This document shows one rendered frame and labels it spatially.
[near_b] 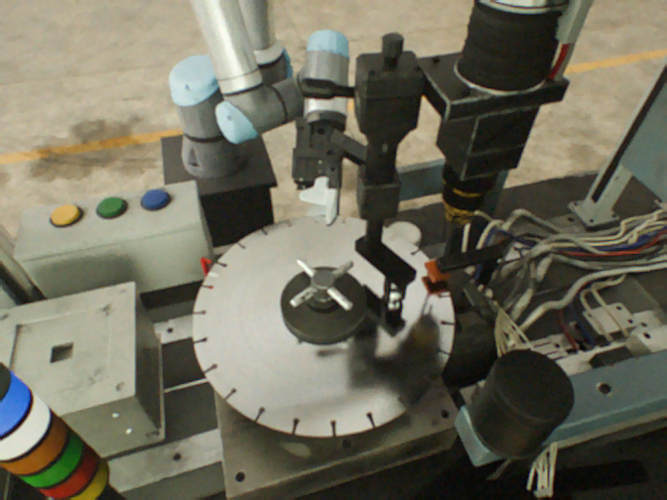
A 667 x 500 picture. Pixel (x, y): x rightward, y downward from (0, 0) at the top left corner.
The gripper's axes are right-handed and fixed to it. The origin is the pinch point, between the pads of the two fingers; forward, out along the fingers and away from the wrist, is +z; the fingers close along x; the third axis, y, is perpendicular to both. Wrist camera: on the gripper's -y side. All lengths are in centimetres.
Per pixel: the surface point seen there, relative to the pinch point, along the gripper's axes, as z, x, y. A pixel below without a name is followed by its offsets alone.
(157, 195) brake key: -6.4, -0.9, 30.6
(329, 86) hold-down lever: -8.3, 33.7, -0.5
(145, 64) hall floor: -142, -192, 130
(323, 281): 9.4, 19.8, 0.3
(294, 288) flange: 9.9, 15.1, 4.4
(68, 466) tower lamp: 26.1, 35.5, 19.2
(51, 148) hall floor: -69, -145, 150
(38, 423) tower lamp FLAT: 21.7, 40.7, 18.9
